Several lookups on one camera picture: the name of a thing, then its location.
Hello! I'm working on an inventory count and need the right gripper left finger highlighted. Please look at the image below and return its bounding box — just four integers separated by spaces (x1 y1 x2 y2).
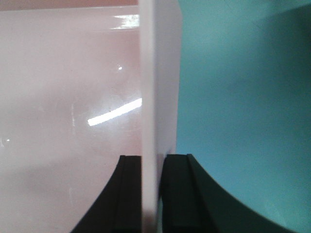
72 155 141 233

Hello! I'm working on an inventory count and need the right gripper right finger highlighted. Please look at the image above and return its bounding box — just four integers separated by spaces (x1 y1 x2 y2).
161 154 290 233

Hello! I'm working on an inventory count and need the pink plastic bin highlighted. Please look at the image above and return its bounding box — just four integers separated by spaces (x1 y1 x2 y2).
0 0 182 233

